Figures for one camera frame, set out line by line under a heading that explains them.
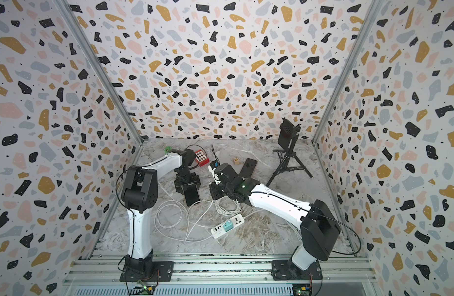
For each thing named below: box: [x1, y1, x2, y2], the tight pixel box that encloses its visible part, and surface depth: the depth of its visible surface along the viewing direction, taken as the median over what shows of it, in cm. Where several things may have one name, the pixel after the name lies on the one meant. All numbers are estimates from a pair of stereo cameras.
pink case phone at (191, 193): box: [182, 183, 200, 207], surface depth 96 cm
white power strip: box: [210, 213, 245, 239], surface depth 85 cm
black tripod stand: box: [265, 149, 313, 187], surface depth 102 cm
